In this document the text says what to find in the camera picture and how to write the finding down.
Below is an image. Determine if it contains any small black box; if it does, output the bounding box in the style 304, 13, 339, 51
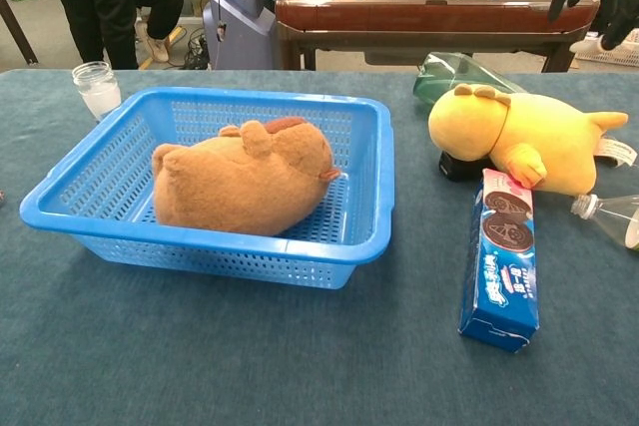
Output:
437, 150, 495, 183

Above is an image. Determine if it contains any blue plastic mesh basket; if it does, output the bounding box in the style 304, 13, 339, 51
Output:
19, 86, 395, 290

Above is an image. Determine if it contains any brown capybara plush toy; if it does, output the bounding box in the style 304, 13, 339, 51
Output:
151, 116, 342, 237

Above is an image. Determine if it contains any dark wooden table leg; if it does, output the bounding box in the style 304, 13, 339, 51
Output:
0, 0, 40, 67

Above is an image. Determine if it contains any green transparent spray bottle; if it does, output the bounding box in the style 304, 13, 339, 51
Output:
412, 51, 623, 169

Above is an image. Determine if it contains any yellow duck plush toy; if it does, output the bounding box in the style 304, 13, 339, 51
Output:
427, 83, 639, 197

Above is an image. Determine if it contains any small glass jar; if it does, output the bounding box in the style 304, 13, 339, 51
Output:
71, 60, 123, 123

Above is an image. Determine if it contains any white perforated plastic tray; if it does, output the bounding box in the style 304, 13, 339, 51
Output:
570, 29, 639, 68

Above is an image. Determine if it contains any lilac robot base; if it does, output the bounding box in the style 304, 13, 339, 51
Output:
202, 0, 281, 71

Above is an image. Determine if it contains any brown mahjong table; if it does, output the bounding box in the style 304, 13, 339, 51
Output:
274, 0, 602, 73

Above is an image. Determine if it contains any blue Oreo cookie box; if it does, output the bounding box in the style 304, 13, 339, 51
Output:
457, 168, 542, 353

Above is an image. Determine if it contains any blue table cloth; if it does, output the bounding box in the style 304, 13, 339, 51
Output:
0, 69, 639, 426

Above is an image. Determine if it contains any clear plastic drink bottle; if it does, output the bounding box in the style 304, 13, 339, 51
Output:
570, 193, 639, 251

